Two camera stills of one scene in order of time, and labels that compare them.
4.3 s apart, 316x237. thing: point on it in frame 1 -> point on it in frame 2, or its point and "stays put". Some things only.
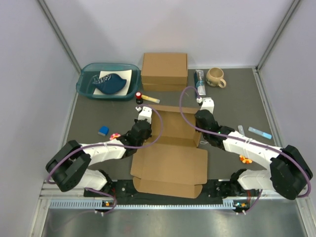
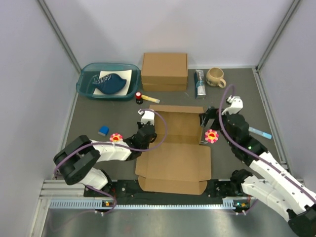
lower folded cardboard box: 151,87 stays put
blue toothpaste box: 199,82 stays put
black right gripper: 196,124 -> 210,114
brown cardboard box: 176,166 stays put
